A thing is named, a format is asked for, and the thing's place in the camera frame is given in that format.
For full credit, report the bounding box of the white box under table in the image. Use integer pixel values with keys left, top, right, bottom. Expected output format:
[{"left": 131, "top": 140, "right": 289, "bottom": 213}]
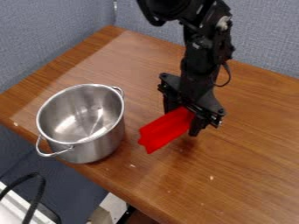
[{"left": 0, "top": 191, "right": 62, "bottom": 224}]

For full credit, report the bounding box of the metal pot with handle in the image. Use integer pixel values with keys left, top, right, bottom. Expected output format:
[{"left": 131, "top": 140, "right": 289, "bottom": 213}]
[{"left": 36, "top": 84, "right": 126, "bottom": 164}]

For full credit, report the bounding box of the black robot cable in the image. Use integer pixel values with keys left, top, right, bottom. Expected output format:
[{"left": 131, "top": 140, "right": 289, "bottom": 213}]
[{"left": 214, "top": 60, "right": 233, "bottom": 88}]

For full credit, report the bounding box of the red block object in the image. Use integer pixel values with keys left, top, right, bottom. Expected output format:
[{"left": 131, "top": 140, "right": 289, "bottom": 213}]
[{"left": 138, "top": 107, "right": 194, "bottom": 154}]

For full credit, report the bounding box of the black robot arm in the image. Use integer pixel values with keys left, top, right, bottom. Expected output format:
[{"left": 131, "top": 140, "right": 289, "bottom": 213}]
[{"left": 136, "top": 0, "right": 235, "bottom": 137}]

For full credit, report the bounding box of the black cable under table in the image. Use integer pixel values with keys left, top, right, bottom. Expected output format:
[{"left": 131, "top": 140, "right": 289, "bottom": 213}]
[{"left": 0, "top": 171, "right": 47, "bottom": 224}]

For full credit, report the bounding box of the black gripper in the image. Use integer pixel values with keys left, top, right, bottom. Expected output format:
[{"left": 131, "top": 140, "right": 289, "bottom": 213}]
[{"left": 158, "top": 69, "right": 226, "bottom": 137}]

